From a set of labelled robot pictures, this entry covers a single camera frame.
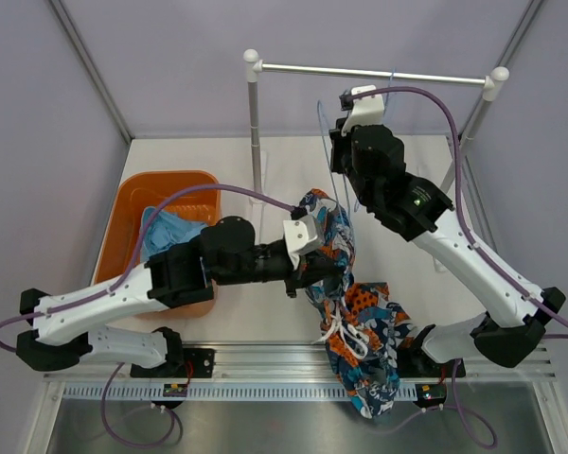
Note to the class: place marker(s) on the white slotted cable duct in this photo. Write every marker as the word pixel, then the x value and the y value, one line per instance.
pixel 204 391

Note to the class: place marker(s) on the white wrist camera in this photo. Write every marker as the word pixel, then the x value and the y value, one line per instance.
pixel 361 111
pixel 301 237

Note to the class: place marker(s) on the patterned orange blue shorts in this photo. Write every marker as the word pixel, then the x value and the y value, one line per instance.
pixel 361 328

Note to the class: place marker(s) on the light blue shorts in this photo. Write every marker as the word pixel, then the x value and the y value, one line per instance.
pixel 164 231

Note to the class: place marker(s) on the metal clothes rack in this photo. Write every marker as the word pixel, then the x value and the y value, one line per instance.
pixel 360 73

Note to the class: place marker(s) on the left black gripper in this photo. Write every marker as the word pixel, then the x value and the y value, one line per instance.
pixel 313 267

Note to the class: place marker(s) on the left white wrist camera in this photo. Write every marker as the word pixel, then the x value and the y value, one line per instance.
pixel 301 237

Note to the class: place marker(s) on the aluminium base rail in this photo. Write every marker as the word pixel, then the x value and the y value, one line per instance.
pixel 303 362

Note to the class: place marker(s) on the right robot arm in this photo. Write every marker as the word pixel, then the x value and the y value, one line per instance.
pixel 514 321

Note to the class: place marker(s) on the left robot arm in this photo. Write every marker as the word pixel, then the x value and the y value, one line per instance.
pixel 74 328

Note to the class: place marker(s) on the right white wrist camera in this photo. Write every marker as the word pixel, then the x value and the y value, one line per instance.
pixel 361 111

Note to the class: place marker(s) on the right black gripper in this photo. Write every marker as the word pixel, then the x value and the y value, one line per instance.
pixel 341 142

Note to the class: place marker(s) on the orange plastic basket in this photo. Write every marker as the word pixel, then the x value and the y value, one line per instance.
pixel 142 191

